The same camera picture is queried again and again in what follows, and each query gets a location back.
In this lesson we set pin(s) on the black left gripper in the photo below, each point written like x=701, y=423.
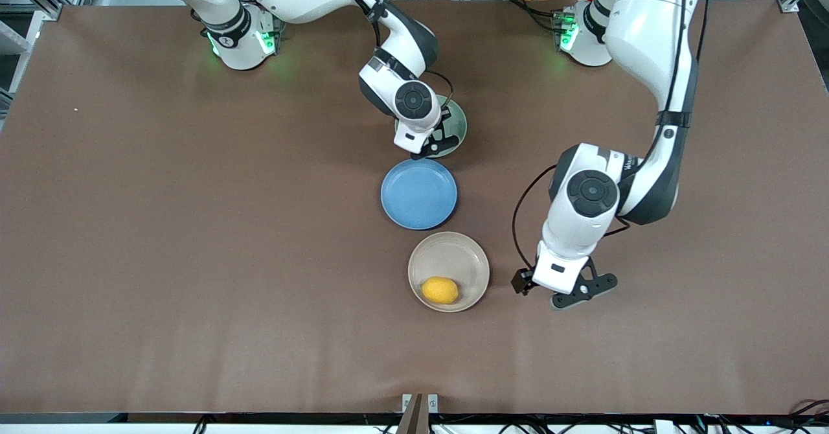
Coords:
x=520, y=281

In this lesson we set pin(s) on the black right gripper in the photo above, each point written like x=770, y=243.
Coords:
x=446, y=116

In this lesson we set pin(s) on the yellow lemon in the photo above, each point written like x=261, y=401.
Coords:
x=440, y=290

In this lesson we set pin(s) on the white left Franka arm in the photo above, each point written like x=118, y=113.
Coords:
x=647, y=26

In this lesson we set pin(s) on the light green round plate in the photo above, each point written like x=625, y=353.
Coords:
x=459, y=126

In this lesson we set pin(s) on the beige pink round plate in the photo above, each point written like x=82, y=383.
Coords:
x=448, y=256

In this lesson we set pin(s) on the blue round plate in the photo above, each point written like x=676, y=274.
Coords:
x=419, y=194

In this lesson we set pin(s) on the white metal mounting bracket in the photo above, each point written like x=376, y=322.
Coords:
x=432, y=403

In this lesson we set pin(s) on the brown camera stand rod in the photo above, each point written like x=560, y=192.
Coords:
x=414, y=421

